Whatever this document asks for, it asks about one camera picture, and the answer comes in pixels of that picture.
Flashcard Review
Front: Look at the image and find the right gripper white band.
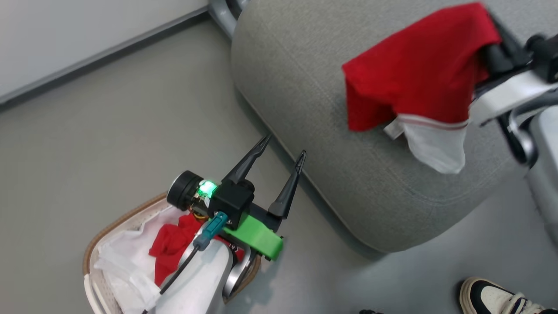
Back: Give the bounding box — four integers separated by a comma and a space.
470, 10, 558, 127

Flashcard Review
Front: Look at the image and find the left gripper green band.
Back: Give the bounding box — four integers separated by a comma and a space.
167, 133, 307, 261

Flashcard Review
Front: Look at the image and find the red garment white striped trim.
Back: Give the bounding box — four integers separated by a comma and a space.
342, 2, 502, 175

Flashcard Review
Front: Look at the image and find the plain red garment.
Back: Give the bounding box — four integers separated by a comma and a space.
148, 213, 245, 286

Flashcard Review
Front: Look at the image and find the white laundry basket brown rim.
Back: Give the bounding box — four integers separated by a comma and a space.
83, 192, 262, 314

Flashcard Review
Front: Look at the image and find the white cloth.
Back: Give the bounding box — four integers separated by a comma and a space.
94, 205, 192, 314

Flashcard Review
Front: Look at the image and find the grey partition foot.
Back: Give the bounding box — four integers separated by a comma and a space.
208, 0, 239, 40

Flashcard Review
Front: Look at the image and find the black and cream sneaker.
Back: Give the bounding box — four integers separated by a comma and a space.
459, 277, 558, 314

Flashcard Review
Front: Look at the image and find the teal cable connector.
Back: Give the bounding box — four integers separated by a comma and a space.
193, 212, 228, 251

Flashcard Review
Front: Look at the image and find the thin black cable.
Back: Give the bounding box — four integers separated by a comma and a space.
142, 246, 201, 314

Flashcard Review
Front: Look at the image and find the grey partition base rail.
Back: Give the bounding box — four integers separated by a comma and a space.
0, 5, 211, 109

